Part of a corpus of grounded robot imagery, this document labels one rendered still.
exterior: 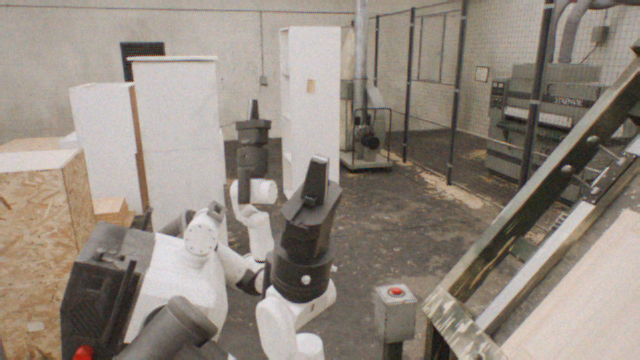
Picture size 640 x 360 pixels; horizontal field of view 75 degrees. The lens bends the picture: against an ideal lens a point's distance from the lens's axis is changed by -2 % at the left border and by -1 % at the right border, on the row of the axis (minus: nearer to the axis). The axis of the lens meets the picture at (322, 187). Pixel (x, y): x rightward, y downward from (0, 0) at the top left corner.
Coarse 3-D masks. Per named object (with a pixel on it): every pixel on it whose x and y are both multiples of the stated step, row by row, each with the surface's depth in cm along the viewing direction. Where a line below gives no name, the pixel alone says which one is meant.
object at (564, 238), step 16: (624, 176) 129; (608, 192) 130; (592, 208) 131; (576, 224) 132; (560, 240) 133; (576, 240) 133; (544, 256) 134; (560, 256) 134; (528, 272) 136; (544, 272) 134; (512, 288) 137; (528, 288) 135; (496, 304) 138; (512, 304) 136; (480, 320) 140; (496, 320) 136
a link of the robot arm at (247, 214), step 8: (232, 184) 118; (232, 192) 118; (232, 200) 119; (240, 208) 120; (248, 208) 123; (240, 216) 120; (248, 216) 122; (256, 216) 122; (264, 216) 122; (248, 224) 120; (256, 224) 120; (264, 224) 120
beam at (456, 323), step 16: (432, 304) 160; (448, 304) 154; (432, 320) 155; (448, 320) 149; (464, 320) 144; (448, 336) 145; (464, 336) 140; (480, 336) 135; (464, 352) 136; (480, 352) 131; (496, 352) 127
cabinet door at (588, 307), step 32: (608, 256) 120; (576, 288) 122; (608, 288) 115; (544, 320) 124; (576, 320) 117; (608, 320) 110; (512, 352) 126; (544, 352) 119; (576, 352) 112; (608, 352) 106
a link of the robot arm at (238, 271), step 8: (224, 248) 116; (224, 256) 115; (232, 256) 117; (240, 256) 123; (224, 264) 115; (232, 264) 116; (240, 264) 119; (248, 264) 122; (232, 272) 117; (240, 272) 118; (248, 272) 120; (232, 280) 118; (240, 280) 119; (248, 280) 119; (256, 280) 120; (240, 288) 119; (248, 288) 119; (256, 288) 121
